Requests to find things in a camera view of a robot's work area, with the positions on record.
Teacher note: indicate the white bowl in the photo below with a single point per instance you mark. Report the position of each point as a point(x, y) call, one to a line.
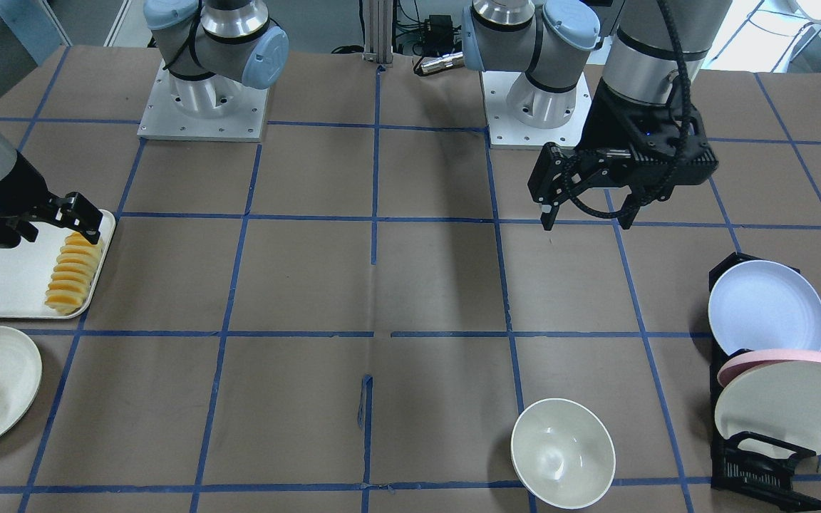
point(563, 454)

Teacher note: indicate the cream plate in rack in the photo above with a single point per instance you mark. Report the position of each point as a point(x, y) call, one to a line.
point(781, 400)

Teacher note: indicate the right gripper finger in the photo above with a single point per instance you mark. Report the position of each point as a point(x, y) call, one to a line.
point(72, 211)

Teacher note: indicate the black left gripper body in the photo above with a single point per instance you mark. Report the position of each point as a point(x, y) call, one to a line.
point(604, 116)

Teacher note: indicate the white rectangular tray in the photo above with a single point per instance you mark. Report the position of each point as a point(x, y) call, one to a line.
point(25, 275)

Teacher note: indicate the aluminium frame post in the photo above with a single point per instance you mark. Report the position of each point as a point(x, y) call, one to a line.
point(378, 31)

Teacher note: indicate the blue plate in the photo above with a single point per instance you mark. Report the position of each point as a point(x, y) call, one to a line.
point(760, 304)

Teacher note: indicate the pink plate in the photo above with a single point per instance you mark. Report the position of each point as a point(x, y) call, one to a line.
point(737, 364)

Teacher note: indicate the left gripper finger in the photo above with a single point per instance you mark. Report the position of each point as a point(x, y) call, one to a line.
point(560, 176)
point(637, 198)

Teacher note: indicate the black dish rack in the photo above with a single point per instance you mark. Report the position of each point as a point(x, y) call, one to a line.
point(746, 472)

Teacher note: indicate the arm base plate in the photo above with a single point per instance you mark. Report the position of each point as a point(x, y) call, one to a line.
point(196, 104)
point(521, 116)

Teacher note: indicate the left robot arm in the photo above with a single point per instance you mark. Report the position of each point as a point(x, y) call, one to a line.
point(655, 43)

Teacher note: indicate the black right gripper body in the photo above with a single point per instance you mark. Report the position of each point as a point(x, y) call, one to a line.
point(17, 184)

